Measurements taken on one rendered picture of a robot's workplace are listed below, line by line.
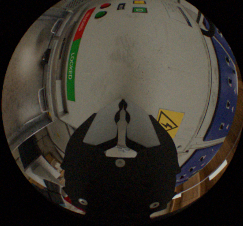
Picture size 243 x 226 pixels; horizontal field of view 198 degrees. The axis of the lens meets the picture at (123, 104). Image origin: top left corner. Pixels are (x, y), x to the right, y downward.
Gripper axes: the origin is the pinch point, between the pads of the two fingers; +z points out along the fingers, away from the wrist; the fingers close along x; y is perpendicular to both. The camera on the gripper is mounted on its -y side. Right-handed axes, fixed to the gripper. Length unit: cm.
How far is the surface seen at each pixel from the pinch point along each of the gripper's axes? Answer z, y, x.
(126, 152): 5.6, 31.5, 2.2
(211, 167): -149, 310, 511
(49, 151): 1, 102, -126
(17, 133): -15.0, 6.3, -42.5
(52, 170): -21, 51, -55
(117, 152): 6.3, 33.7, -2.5
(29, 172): -39, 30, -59
